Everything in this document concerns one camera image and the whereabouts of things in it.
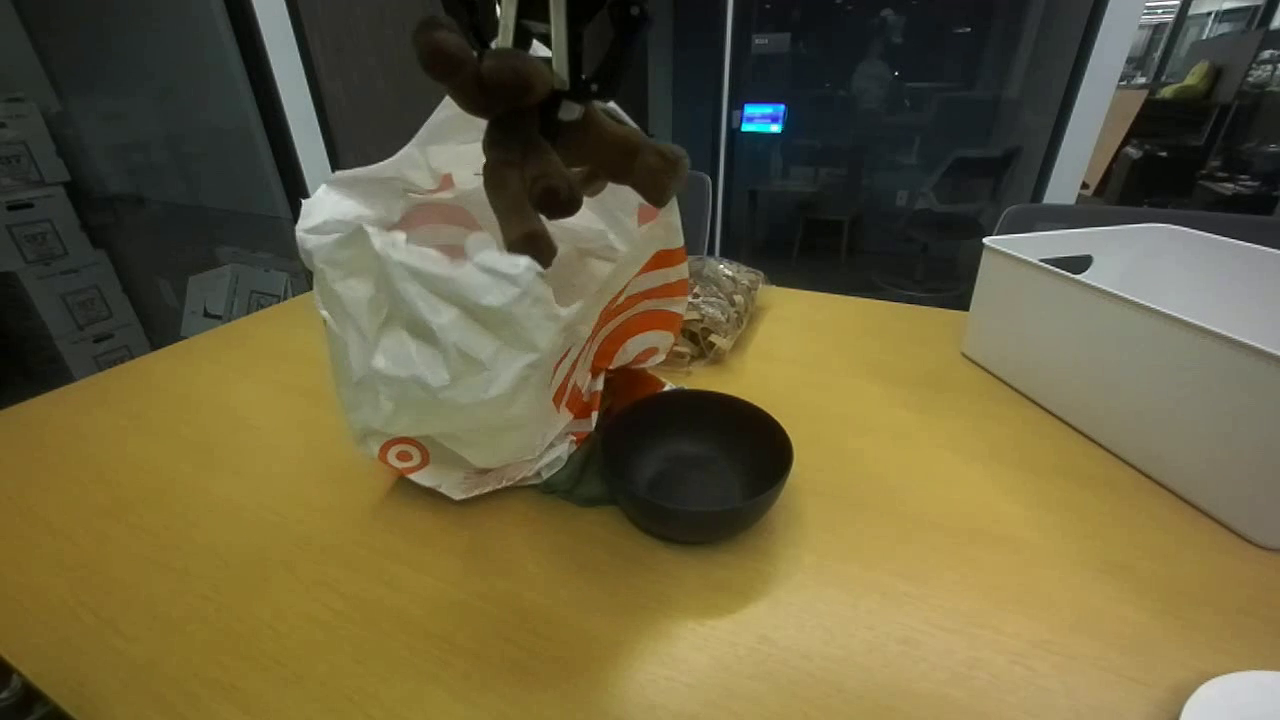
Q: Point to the brown plush moose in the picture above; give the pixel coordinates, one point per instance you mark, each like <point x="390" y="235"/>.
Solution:
<point x="543" y="142"/>

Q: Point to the white orange plastic shopping bag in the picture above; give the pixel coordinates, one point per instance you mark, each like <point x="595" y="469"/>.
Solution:
<point x="454" y="347"/>

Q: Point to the black bowl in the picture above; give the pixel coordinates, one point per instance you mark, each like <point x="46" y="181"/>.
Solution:
<point x="697" y="466"/>

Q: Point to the blue lit monitor screen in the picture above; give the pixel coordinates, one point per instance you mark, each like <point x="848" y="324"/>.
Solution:
<point x="761" y="119"/>

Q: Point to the grey office chair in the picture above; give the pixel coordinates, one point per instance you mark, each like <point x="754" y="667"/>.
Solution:
<point x="697" y="213"/>

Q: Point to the clear bag of brown snacks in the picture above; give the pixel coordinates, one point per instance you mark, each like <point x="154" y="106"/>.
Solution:
<point x="726" y="304"/>

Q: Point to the dark green object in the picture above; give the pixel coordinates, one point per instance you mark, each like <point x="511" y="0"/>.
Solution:
<point x="587" y="474"/>

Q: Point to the white cardboard archive box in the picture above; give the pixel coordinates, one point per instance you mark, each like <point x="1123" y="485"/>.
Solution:
<point x="84" y="315"/>
<point x="31" y="146"/>
<point x="41" y="235"/>

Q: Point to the white plastic storage bin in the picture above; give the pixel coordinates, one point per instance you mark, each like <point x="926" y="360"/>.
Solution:
<point x="1134" y="347"/>

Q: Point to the white rounded object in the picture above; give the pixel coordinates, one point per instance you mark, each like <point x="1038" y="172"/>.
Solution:
<point x="1235" y="698"/>

